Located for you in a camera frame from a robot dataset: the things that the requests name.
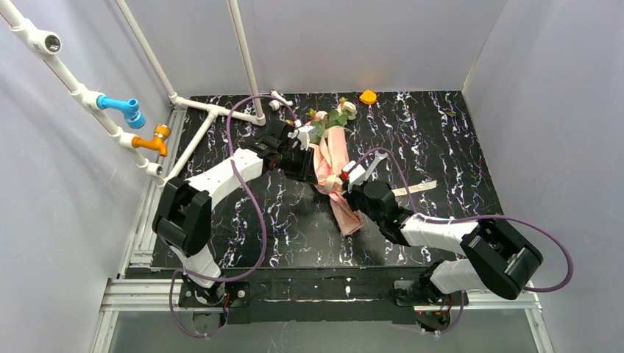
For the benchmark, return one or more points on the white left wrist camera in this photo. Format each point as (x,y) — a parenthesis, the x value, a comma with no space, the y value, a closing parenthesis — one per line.
(302,137)

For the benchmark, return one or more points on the fake white rose stem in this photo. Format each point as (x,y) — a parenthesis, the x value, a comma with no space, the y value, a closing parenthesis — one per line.
(318,120)

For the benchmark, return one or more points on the blue plastic tap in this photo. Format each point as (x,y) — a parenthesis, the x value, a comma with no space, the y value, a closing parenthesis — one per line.
(130,109)

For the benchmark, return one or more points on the pink wrapping paper sheet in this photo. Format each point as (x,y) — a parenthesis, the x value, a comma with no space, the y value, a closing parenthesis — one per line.
(348,221)

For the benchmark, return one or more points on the small orange object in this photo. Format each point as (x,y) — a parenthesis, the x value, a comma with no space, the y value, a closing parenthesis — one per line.
(368,97)

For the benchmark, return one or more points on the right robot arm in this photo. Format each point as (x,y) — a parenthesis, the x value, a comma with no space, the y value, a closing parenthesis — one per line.
(494,255)

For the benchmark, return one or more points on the metal wrench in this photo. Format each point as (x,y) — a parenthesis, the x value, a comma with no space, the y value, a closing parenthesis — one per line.
(379,156)

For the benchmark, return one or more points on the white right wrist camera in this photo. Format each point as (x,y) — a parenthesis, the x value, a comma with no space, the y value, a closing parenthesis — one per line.
(352,174)

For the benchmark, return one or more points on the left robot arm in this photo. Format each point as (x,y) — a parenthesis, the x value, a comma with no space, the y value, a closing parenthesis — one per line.
(183,217)

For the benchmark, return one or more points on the small white pipe fitting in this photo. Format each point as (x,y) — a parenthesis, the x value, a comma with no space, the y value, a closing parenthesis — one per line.
(278,101)

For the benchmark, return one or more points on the aluminium rail frame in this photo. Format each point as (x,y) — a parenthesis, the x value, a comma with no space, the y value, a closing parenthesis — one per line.
(315,292)

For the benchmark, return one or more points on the brass orange tap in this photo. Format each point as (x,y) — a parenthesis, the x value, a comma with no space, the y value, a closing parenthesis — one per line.
(158,143)

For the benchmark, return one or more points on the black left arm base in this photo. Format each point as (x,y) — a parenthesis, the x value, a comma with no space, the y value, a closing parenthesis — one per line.
(223,294)

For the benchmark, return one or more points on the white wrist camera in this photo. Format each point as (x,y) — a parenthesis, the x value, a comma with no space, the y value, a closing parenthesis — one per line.
(302,137)
(352,174)

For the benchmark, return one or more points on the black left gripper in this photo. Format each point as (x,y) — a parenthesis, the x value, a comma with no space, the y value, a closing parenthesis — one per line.
(302,162)

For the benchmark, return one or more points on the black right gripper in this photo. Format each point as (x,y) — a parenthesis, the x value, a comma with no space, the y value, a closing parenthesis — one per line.
(355,189)

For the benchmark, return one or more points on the fake cream rose stem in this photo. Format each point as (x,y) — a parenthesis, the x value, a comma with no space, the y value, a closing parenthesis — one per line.
(344,112)

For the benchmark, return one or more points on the white PVC pipe frame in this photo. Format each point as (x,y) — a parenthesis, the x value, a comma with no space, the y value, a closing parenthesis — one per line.
(49,144)

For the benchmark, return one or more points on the beige printed ribbon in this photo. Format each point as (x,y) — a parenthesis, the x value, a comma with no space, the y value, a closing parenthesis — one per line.
(414,188)

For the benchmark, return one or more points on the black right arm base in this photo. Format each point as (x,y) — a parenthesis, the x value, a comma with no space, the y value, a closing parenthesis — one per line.
(422,291)

